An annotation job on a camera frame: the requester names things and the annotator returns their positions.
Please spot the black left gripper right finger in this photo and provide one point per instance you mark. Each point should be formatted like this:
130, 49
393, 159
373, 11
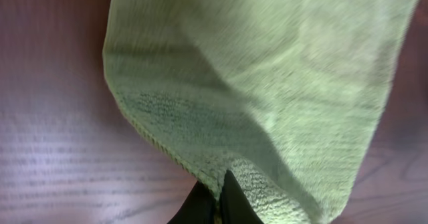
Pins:
234, 206

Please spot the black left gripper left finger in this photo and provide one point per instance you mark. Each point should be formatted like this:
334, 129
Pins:
198, 208

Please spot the light green cloth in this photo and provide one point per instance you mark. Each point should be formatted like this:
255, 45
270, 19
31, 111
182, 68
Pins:
285, 94

